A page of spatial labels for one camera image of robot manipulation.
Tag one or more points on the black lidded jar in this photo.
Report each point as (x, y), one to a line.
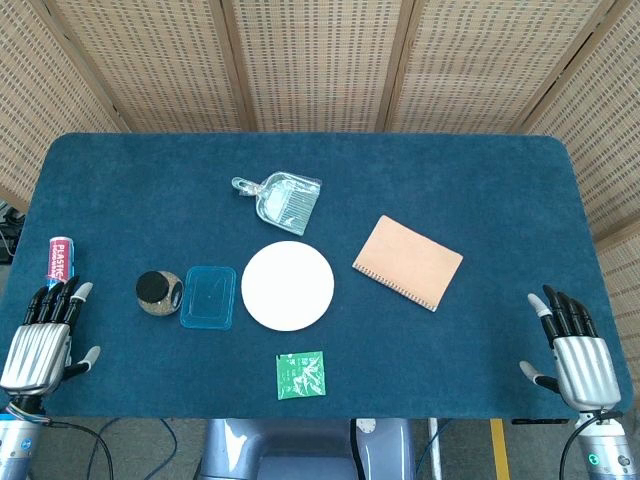
(158, 291)

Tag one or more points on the blue table cloth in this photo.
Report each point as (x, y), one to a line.
(320, 200)

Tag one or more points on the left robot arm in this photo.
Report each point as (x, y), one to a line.
(17, 440)

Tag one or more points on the small dustpan set in bag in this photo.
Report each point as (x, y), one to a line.
(282, 202)

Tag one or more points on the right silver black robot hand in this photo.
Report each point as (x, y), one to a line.
(582, 362)

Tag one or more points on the grey robot torso base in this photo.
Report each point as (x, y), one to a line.
(300, 450)

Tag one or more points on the tan spiral notebook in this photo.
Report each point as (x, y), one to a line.
(407, 261)

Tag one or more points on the green tea sachet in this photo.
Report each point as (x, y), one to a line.
(300, 375)

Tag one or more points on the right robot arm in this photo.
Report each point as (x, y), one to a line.
(602, 445)

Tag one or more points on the blue cylinder with red label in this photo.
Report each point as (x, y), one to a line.
(61, 262)

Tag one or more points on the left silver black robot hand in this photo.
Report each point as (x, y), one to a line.
(36, 350)

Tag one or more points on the white round plate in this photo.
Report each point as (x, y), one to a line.
(287, 285)

